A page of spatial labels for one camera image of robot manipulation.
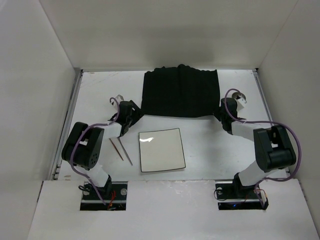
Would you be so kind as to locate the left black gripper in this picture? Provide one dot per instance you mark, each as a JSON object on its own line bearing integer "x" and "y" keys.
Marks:
{"x": 132, "y": 111}

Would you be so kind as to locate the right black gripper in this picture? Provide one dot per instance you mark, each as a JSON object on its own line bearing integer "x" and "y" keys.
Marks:
{"x": 221, "y": 115}

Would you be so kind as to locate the metal cup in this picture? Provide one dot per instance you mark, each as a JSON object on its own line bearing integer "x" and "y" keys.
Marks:
{"x": 238, "y": 95}

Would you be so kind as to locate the silver knife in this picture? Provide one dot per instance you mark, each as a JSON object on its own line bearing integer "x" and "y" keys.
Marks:
{"x": 125, "y": 151}

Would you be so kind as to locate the copper fork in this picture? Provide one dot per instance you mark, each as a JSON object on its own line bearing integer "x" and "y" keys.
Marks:
{"x": 116, "y": 149}

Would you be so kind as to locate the white square plate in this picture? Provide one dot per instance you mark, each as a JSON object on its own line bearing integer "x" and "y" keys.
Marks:
{"x": 161, "y": 150}

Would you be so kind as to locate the black cloth placemat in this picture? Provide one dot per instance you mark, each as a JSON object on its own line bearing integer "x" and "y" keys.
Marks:
{"x": 181, "y": 92}

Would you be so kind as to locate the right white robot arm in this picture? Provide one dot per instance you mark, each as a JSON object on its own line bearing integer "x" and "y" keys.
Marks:
{"x": 273, "y": 151}

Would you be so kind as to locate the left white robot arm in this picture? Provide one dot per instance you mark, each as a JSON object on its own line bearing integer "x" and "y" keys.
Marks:
{"x": 83, "y": 145}

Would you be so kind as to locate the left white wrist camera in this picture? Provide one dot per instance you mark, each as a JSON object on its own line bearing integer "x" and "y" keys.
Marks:
{"x": 114, "y": 101}

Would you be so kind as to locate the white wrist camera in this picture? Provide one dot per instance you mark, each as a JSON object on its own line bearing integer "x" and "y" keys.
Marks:
{"x": 241, "y": 103}
{"x": 114, "y": 101}

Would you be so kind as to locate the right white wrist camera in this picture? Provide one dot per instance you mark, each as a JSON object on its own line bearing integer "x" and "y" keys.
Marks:
{"x": 241, "y": 103}

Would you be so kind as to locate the right aluminium frame rail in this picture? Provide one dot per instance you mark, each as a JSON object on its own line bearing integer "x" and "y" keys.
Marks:
{"x": 262, "y": 94}

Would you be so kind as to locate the aluminium frame rail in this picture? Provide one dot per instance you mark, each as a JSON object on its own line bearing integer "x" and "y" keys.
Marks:
{"x": 262, "y": 94}
{"x": 56, "y": 161}

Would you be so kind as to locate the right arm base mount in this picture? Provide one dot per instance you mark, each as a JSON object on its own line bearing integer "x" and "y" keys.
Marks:
{"x": 230, "y": 197}

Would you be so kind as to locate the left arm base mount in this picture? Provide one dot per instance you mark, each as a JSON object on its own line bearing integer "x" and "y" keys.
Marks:
{"x": 116, "y": 200}

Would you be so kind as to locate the left aluminium frame rail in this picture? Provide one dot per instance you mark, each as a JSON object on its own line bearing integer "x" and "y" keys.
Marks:
{"x": 56, "y": 161}

